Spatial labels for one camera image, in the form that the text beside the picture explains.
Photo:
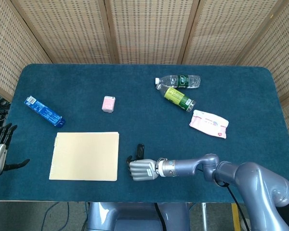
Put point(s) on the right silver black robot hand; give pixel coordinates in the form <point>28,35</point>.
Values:
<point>142,169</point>

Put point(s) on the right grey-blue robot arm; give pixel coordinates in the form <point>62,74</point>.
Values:
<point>255,183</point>

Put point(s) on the grey-blue robot torso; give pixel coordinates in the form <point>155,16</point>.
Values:
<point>135,216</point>

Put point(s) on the blue felt table cover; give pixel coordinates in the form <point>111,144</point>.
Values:
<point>144,120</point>

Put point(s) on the blue cardboard box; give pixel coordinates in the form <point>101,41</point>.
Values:
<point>44,111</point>

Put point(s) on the small pink box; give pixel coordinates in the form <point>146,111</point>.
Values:
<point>108,104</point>

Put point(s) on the metal table leg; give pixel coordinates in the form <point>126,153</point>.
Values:
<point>203,216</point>

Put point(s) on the pink wet wipes pack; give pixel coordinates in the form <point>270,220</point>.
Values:
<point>208,123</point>

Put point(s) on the clear bottle yellow-green label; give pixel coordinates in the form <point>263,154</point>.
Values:
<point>177,96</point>

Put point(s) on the clear bottle dark green label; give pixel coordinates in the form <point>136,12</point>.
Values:
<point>180,81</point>

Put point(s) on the woven bamboo screen panel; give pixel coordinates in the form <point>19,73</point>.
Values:
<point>7,48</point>
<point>67,29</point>
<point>151,29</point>
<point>226,29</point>
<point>279,48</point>

